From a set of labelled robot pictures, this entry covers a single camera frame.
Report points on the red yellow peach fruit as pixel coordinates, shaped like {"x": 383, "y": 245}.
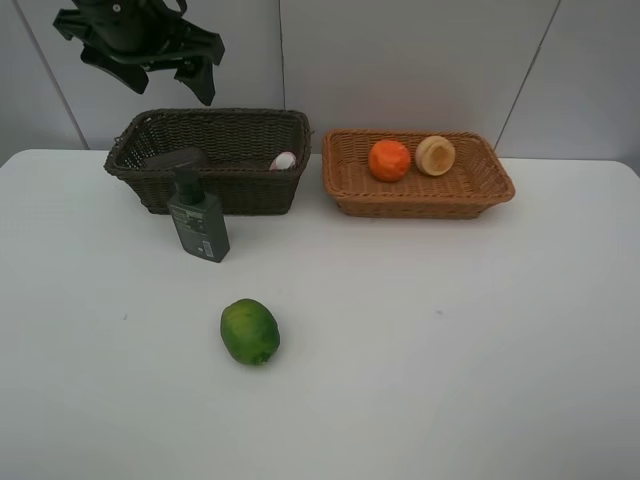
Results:
{"x": 435, "y": 156}

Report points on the pink bottle white cap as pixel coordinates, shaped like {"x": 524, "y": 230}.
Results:
{"x": 283, "y": 161}

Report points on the dark brown wicker basket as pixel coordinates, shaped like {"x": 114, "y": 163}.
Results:
{"x": 240, "y": 143}

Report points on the orange tangerine fruit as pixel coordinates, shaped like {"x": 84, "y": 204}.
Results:
{"x": 389, "y": 160}

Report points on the translucent pink plastic cup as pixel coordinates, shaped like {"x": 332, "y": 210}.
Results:
{"x": 186, "y": 157}

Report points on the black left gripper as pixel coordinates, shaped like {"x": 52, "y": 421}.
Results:
{"x": 126, "y": 38}

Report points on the green lime fruit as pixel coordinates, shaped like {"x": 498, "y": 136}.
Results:
{"x": 249, "y": 332}

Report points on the light brown wicker basket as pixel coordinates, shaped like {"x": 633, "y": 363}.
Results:
{"x": 476, "y": 182}

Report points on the dark green pump bottle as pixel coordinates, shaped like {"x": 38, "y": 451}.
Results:
{"x": 198, "y": 217}

